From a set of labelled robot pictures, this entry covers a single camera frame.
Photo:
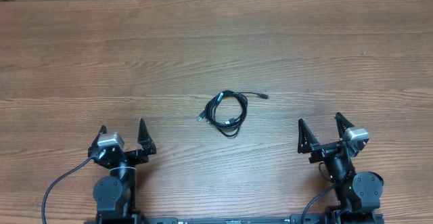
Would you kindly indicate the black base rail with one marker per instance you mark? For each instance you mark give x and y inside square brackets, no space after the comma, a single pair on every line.
[292,219]

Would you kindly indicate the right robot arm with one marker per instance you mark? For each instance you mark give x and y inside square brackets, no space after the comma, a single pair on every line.
[358,194]

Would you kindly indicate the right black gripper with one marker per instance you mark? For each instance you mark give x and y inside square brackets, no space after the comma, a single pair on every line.
[327,148]

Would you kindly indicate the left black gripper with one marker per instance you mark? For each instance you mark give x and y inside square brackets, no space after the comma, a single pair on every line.
[128,154]

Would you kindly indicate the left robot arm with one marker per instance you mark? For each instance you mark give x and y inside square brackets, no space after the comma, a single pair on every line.
[115,194]

